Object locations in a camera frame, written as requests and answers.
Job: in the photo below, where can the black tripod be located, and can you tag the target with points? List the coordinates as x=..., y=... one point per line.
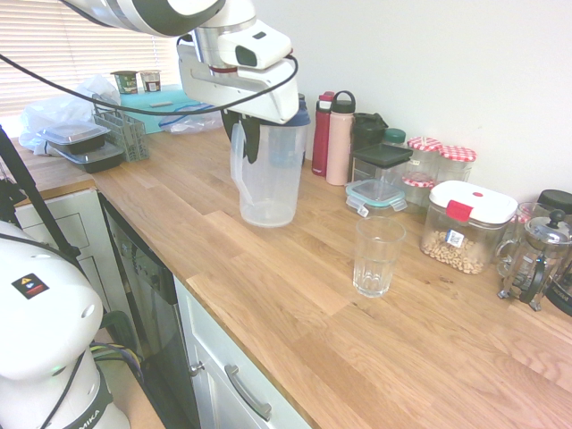
x=27, y=183

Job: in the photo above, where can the white drawer cabinet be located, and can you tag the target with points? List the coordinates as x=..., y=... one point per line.
x=210, y=339

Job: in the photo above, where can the glass container teal lid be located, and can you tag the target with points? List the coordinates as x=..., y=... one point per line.
x=373, y=194

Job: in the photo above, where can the small jar red checkered lid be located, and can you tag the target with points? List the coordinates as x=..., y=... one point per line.
x=418, y=194

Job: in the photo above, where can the green clamp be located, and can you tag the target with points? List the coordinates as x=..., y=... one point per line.
x=117, y=322

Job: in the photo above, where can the window blinds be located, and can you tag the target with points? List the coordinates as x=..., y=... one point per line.
x=44, y=44

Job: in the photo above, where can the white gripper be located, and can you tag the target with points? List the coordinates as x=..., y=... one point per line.
x=250, y=94

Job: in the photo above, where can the clear zip bag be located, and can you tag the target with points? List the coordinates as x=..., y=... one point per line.
x=192, y=123

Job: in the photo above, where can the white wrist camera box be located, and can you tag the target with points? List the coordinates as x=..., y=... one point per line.
x=263, y=44

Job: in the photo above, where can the container with red clip lid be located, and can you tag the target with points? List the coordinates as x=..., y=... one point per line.
x=469, y=214

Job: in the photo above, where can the clear drinking glass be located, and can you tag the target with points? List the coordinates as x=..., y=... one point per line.
x=377, y=259

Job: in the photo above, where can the white plastic bag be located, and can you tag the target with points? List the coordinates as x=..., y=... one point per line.
x=58, y=111

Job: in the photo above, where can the silver cabinet knob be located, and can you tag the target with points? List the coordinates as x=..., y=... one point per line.
x=195, y=368

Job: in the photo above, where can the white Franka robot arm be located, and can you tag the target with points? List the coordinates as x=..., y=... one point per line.
x=44, y=313

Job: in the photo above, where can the jar with green lid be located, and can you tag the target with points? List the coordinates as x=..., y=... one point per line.
x=394, y=136

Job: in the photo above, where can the clear pitcher blue lid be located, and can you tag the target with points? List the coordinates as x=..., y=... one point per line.
x=272, y=196

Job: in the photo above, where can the glass French press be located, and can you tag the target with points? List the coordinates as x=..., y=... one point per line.
x=543, y=250

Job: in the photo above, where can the grey cutlery basket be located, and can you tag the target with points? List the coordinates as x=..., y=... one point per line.
x=129, y=140

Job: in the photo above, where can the teal box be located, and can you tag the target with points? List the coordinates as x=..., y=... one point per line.
x=143, y=100

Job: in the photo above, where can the red water bottle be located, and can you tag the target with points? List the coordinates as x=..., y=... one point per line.
x=321, y=143

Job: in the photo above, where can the green yogurt cup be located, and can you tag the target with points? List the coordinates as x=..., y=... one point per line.
x=126, y=82

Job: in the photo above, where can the black takeout container clear lid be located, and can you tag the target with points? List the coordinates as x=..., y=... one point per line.
x=96, y=160
x=73, y=136

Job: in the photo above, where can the black shaker bottle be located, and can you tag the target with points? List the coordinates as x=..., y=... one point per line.
x=368, y=129

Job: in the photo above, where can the clear glass mug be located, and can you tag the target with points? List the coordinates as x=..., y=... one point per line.
x=525, y=210

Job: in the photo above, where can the steel dishwasher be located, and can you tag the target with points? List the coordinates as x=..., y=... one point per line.
x=152, y=290

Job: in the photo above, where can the brown yogurt cup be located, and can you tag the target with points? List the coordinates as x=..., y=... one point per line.
x=150, y=81

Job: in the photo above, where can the small grey bar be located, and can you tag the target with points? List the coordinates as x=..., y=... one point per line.
x=161, y=104

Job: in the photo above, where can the square container black lid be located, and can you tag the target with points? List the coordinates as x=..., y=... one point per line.
x=382, y=154

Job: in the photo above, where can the pink water bottle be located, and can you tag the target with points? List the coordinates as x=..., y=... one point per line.
x=338, y=152

